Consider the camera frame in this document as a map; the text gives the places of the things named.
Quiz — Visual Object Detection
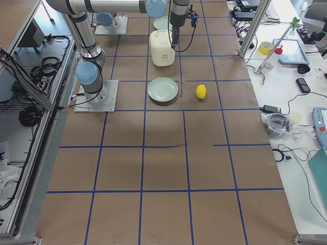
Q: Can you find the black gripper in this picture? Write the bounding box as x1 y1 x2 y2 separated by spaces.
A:
170 7 184 49

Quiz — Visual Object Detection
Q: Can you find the white rice cooker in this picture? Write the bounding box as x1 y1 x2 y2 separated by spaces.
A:
149 30 175 67

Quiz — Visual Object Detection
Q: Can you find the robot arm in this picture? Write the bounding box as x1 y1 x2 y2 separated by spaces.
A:
47 0 198 70

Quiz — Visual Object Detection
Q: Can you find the left green plate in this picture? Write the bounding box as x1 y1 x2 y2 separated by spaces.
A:
153 16 171 30

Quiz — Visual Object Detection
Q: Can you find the green plate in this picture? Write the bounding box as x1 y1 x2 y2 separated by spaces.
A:
153 16 171 30
147 78 178 102

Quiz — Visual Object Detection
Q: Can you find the right green plate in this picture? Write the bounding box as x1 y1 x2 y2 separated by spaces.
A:
147 78 178 102

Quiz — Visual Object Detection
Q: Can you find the yellow lemon toy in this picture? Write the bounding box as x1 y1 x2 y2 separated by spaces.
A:
195 84 207 100

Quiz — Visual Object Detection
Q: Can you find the yellow tape roll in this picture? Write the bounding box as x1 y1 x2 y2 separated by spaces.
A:
258 41 274 55

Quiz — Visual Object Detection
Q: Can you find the blue teach pendant tablet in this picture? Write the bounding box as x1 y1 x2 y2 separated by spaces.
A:
273 38 310 65

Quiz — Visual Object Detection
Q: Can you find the black power adapter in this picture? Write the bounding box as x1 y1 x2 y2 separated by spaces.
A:
260 105 282 114

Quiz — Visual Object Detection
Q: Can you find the black smartphone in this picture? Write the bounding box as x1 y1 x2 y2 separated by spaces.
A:
296 78 311 93

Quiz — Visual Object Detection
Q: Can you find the plastic bag with cup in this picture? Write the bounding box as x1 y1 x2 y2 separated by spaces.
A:
261 113 292 139

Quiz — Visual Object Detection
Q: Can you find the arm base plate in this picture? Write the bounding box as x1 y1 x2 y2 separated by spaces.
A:
95 13 128 35
74 80 119 113

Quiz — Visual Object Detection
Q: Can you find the aluminium frame post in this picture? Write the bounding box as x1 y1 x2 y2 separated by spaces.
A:
239 0 271 58

